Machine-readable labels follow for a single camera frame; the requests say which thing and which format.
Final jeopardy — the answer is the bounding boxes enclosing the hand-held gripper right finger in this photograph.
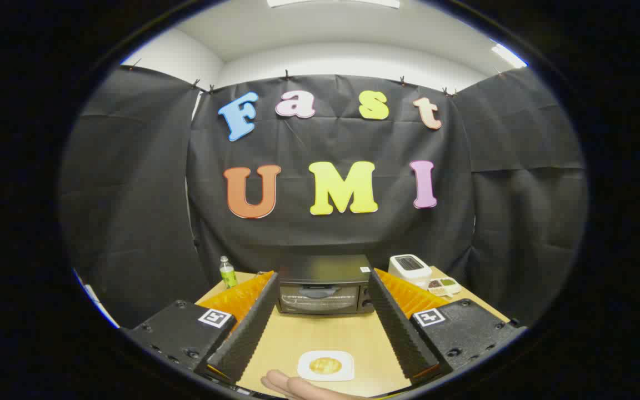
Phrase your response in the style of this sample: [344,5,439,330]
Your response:
[367,268,527,384]

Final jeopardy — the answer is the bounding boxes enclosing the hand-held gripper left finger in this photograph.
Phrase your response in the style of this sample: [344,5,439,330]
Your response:
[126,271,280,387]

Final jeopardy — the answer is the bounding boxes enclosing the golden bread roll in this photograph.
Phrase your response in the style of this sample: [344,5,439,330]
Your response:
[309,357,343,375]

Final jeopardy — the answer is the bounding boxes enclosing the black toaster oven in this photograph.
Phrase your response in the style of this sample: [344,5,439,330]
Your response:
[276,254,376,316]

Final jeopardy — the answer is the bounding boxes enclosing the white pop-up toaster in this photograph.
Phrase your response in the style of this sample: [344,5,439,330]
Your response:
[388,254,433,289]

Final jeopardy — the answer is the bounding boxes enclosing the green label plastic bottle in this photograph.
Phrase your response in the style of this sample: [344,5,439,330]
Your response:
[219,256,238,289]

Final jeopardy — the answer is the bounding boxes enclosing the white divided dish with seeds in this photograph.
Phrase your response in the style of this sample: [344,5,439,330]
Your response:
[427,277,463,297]

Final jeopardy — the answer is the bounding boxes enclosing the white rectangular plate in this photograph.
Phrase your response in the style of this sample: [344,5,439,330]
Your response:
[297,350,355,382]

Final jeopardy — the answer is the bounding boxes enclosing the small ceiling light panel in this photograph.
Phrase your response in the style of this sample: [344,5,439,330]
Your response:
[491,43,527,68]

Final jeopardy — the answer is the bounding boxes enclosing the long ceiling light panel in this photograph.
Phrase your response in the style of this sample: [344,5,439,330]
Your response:
[267,0,401,9]

